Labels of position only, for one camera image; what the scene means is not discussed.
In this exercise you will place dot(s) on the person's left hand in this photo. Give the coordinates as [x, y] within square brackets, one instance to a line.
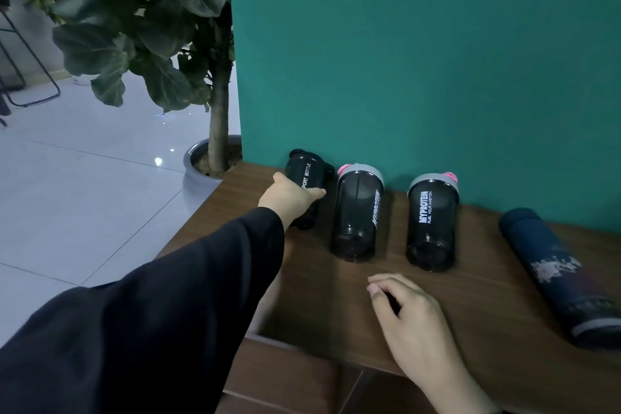
[286, 200]

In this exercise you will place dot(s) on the person's right hand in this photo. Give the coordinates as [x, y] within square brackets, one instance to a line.
[419, 331]

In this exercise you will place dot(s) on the person's right thumb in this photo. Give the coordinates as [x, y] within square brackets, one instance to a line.
[379, 307]

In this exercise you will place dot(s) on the person's left thumb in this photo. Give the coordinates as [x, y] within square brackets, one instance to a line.
[310, 195]

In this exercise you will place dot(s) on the black sport bottle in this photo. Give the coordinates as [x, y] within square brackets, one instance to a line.
[304, 170]

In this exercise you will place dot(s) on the person's right forearm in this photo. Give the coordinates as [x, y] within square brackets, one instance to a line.
[463, 394]

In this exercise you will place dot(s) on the person's left forearm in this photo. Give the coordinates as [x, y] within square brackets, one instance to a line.
[160, 312]

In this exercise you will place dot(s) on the dark shaker bottle pink cap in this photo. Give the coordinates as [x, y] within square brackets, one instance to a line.
[356, 214]
[432, 229]

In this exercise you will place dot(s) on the brown wooden drawer front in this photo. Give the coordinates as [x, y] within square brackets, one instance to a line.
[276, 375]
[383, 394]

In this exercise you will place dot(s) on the grey round plant pot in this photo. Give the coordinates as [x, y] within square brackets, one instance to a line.
[194, 176]

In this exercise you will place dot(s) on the dark blue floral thermos bottle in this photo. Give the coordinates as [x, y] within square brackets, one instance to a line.
[553, 268]

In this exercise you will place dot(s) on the green leafy potted tree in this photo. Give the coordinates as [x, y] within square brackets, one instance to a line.
[145, 16]

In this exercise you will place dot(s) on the black metal stool frame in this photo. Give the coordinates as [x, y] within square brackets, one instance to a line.
[34, 64]

